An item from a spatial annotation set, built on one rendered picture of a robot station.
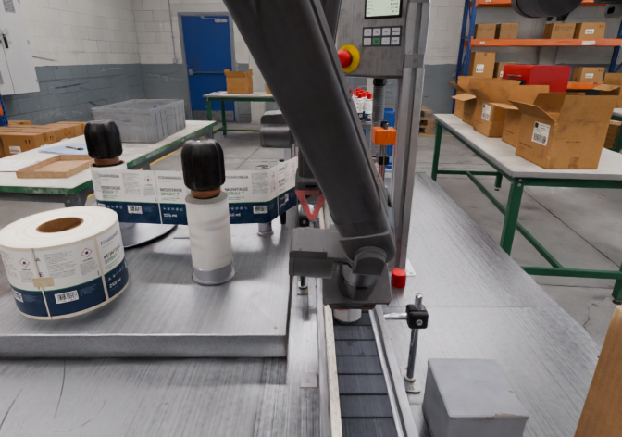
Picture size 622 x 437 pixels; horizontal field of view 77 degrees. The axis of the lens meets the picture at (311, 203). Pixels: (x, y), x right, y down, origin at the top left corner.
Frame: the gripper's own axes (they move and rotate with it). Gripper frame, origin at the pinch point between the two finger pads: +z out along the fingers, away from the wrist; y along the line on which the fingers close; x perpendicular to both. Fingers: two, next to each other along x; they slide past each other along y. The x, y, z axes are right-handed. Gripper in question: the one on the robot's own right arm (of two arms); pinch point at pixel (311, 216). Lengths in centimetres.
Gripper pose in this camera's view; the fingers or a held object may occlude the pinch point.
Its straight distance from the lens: 82.8
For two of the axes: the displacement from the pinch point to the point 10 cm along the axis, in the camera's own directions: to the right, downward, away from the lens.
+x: 10.0, 0.1, 0.0
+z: 0.0, 9.3, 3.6
